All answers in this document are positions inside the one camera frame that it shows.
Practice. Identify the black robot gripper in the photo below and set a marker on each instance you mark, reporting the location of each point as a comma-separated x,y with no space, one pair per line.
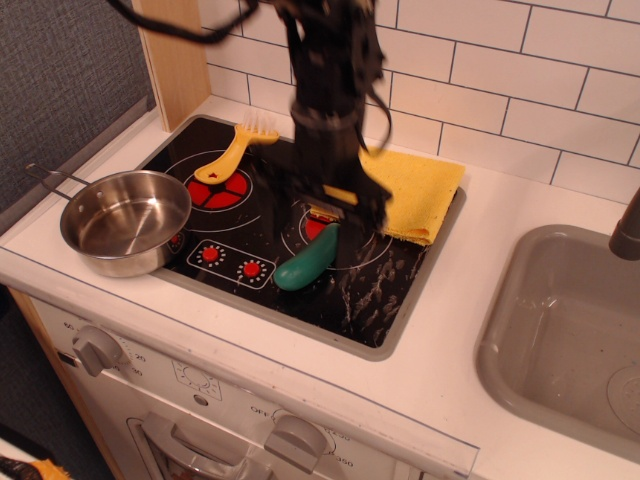
322,164

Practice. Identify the green toy squash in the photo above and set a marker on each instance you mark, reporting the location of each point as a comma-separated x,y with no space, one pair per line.
305,267

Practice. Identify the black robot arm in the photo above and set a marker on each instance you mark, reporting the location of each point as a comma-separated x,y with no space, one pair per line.
336,59

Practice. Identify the silver metal pot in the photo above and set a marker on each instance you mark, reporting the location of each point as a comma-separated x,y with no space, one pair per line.
123,225

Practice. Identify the black toy stovetop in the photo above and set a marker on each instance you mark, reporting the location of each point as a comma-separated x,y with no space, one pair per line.
362,310

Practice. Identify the red right stove knob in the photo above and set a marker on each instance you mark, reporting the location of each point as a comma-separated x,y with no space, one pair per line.
251,270

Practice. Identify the red stove knob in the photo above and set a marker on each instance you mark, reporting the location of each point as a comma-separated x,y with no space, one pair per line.
210,254
251,270

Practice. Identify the yellow dish brush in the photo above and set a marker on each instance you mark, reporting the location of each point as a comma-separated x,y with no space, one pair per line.
255,129

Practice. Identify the yellow folded cloth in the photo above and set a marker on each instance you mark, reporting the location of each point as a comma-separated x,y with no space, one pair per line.
422,190

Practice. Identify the red left stove knob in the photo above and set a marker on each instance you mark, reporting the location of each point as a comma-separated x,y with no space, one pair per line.
210,254

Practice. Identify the wooden side panel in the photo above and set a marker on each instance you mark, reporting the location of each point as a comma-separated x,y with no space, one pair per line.
177,68

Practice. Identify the grey oven temperature knob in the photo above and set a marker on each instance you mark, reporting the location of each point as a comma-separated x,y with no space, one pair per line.
297,442

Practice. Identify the grey timer knob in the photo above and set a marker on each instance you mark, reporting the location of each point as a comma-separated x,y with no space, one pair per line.
96,350

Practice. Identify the grey sink basin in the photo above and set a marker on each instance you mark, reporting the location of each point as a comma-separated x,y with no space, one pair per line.
560,346

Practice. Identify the grey faucet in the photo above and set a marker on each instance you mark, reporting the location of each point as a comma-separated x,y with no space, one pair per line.
624,241

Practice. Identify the orange object bottom left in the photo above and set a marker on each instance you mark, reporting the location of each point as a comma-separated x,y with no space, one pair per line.
35,470

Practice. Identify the grey oven door handle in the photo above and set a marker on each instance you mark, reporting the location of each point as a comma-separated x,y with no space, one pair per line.
177,459

